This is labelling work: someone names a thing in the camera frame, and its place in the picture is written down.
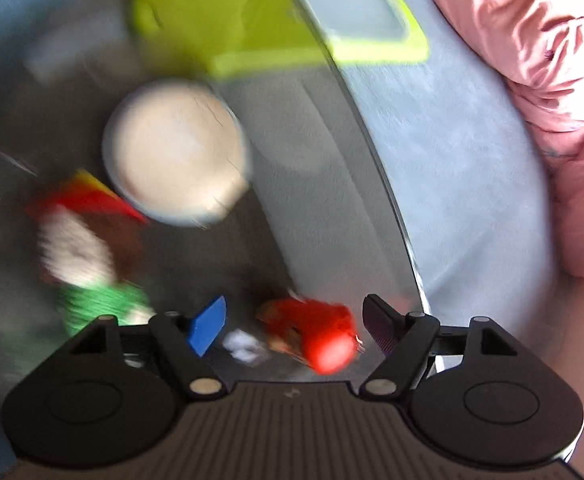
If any lime green box lid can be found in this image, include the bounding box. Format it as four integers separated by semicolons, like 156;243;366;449
129;0;429;80

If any red toy object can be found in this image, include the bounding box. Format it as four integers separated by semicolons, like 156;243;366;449
256;297;361;376

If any small white paper scrap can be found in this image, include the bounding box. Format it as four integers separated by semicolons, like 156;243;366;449
222;330;268;366

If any dark transparent storage box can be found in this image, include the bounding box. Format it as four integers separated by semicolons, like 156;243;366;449
0;0;422;396

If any round white disc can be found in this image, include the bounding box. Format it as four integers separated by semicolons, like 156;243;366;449
102;79;252;226

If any grey-blue plush blanket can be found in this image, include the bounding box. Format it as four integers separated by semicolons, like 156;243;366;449
345;0;560;322

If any pink quilted jacket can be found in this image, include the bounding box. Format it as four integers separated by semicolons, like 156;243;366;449
434;0;584;278

